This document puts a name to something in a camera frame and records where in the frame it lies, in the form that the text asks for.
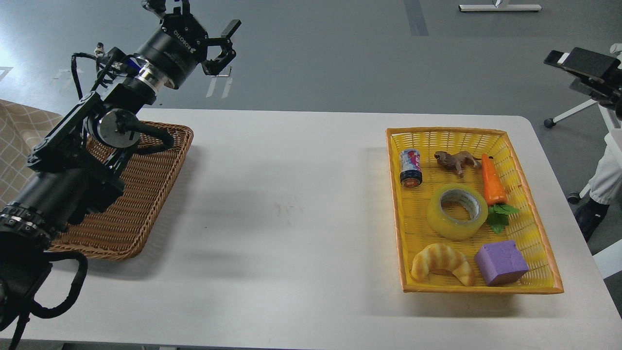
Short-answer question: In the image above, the seated person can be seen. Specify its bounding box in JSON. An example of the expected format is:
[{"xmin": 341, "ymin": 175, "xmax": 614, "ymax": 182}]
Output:
[{"xmin": 574, "ymin": 133, "xmax": 622, "ymax": 242}]

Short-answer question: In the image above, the toy croissant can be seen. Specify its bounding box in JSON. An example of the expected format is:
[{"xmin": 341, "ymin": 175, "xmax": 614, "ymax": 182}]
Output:
[{"xmin": 410, "ymin": 243, "xmax": 475, "ymax": 286}]

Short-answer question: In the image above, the purple sponge block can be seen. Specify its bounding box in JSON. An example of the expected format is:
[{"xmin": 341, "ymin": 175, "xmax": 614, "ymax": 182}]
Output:
[{"xmin": 474, "ymin": 240, "xmax": 530, "ymax": 286}]

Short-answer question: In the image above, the yellow plastic basket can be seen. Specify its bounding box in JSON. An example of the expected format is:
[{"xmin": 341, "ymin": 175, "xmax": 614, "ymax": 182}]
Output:
[{"xmin": 386, "ymin": 127, "xmax": 564, "ymax": 294}]

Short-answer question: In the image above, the brown wicker basket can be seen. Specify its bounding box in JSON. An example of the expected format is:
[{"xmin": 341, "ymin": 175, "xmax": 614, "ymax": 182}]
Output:
[{"xmin": 50, "ymin": 122, "xmax": 193, "ymax": 261}]

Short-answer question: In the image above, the white stand base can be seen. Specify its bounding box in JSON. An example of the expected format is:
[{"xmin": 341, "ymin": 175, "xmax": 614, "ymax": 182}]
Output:
[{"xmin": 458, "ymin": 3, "xmax": 542, "ymax": 13}]

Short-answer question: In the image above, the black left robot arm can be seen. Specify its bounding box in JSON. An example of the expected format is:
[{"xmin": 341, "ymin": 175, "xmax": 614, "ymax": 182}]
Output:
[{"xmin": 1, "ymin": 0, "xmax": 242, "ymax": 350}]

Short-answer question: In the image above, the brown toy lion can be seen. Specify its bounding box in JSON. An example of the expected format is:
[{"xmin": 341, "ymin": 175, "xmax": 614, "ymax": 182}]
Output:
[{"xmin": 434, "ymin": 151, "xmax": 482, "ymax": 178}]

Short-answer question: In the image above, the beige checkered cloth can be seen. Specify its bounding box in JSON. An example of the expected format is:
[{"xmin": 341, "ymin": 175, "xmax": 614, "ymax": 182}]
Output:
[{"xmin": 0, "ymin": 100, "xmax": 62, "ymax": 207}]

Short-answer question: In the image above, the orange toy carrot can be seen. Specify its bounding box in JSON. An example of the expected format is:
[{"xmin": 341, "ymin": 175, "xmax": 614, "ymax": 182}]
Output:
[{"xmin": 481, "ymin": 153, "xmax": 519, "ymax": 235}]

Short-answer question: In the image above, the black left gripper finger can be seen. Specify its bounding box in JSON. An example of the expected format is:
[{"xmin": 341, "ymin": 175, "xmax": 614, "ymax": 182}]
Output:
[
  {"xmin": 202, "ymin": 19, "xmax": 242, "ymax": 77},
  {"xmin": 142, "ymin": 0, "xmax": 166, "ymax": 19}
]

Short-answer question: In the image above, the small drink can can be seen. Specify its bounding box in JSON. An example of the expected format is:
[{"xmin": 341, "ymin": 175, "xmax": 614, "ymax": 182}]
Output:
[{"xmin": 399, "ymin": 148, "xmax": 423, "ymax": 188}]

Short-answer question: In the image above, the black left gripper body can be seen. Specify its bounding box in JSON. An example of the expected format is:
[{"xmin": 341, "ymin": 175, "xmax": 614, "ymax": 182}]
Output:
[{"xmin": 136, "ymin": 14, "xmax": 208, "ymax": 89}]

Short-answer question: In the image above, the yellow tape roll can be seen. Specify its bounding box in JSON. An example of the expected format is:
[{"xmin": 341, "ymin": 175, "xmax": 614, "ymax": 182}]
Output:
[{"xmin": 426, "ymin": 182, "xmax": 488, "ymax": 241}]

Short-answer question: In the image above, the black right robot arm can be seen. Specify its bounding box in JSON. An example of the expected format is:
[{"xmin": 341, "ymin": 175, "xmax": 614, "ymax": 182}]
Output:
[{"xmin": 543, "ymin": 47, "xmax": 622, "ymax": 120}]

